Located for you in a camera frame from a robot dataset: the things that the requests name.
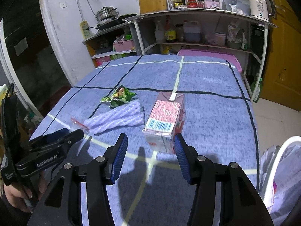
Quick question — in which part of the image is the red white milk carton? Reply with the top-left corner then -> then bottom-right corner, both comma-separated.
142,92 -> 185,155

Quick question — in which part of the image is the white foam net sleeve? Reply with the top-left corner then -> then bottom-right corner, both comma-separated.
84,99 -> 145,135

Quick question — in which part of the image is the green snack bag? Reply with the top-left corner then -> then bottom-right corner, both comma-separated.
100,85 -> 136,109

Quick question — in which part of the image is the clear plastic cup pink lid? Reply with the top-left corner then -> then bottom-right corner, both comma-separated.
71,117 -> 89,132

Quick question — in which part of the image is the white round trash bin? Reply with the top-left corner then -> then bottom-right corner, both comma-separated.
258,136 -> 301,226

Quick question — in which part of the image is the metal kitchen shelf rack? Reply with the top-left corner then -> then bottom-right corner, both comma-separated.
126,9 -> 274,100

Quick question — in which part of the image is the person's left hand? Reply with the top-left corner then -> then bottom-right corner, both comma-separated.
1,171 -> 47,213

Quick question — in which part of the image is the blue checked tablecloth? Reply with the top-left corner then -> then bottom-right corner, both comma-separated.
33,55 -> 260,225

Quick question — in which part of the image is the green glass bottle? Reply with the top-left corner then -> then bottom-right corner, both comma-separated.
251,75 -> 262,103

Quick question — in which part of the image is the pink lid storage box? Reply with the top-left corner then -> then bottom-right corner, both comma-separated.
177,49 -> 242,73

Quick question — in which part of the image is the pink plastic basket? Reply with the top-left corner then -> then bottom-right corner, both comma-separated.
113,39 -> 135,52

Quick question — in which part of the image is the low wooden side shelf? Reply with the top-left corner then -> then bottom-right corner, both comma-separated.
83,21 -> 141,67

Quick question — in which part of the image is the yellow power strip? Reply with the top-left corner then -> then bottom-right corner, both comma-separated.
80,21 -> 92,39

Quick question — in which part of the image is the yellow wooden door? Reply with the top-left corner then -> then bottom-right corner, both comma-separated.
261,0 -> 300,111

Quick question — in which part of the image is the yellow label sauce bottle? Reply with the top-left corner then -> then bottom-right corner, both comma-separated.
164,15 -> 176,42

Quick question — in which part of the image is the purple liquid jug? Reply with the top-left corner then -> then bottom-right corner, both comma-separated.
183,21 -> 201,43

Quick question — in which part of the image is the white plastic bottle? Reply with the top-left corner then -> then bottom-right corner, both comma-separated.
155,20 -> 165,43

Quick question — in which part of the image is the black induction cooker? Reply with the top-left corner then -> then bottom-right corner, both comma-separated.
96,13 -> 137,31

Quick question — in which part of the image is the steel steamer pot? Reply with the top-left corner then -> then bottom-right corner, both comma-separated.
96,7 -> 119,21

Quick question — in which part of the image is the red lid sauce jar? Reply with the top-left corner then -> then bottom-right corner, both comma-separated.
187,0 -> 198,9

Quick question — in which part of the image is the pink knife holder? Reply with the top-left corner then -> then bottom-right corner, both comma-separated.
204,1 -> 220,9

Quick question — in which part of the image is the clear small bottle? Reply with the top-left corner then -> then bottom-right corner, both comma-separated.
168,0 -> 174,10

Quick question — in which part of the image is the clear plastic storage container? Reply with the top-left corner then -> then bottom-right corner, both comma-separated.
221,0 -> 251,16

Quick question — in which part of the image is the white electric kettle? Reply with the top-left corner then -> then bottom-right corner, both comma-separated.
249,0 -> 275,22

